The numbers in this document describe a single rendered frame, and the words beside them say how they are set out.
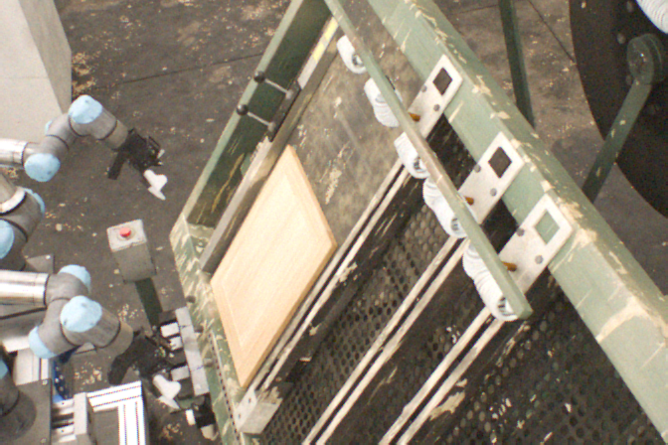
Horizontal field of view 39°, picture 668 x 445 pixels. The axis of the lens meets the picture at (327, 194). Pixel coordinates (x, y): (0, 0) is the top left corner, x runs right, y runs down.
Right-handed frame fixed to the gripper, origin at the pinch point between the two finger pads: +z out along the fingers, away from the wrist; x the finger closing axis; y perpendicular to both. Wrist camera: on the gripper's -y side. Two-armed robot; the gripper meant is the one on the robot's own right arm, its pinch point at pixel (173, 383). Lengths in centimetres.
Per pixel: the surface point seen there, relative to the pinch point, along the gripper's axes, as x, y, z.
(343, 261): 17.0, 45.0, 12.3
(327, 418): -13.0, 25.4, 23.6
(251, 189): 77, 18, 25
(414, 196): 15, 70, 4
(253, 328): 37, 3, 37
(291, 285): 33.8, 22.8, 26.5
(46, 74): 274, -94, 45
